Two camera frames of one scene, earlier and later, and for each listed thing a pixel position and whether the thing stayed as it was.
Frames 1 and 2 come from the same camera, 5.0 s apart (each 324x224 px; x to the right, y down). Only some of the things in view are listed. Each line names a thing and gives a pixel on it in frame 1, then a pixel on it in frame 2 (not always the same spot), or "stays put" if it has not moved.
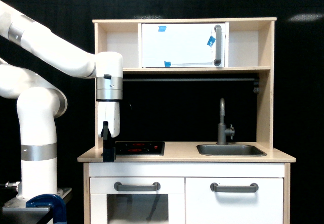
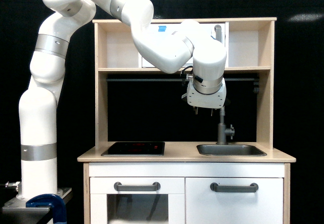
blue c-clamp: x=55 y=203 stays put
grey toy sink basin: x=224 y=149 stays put
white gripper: x=108 y=127 to x=197 y=99
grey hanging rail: x=185 y=80 stays put
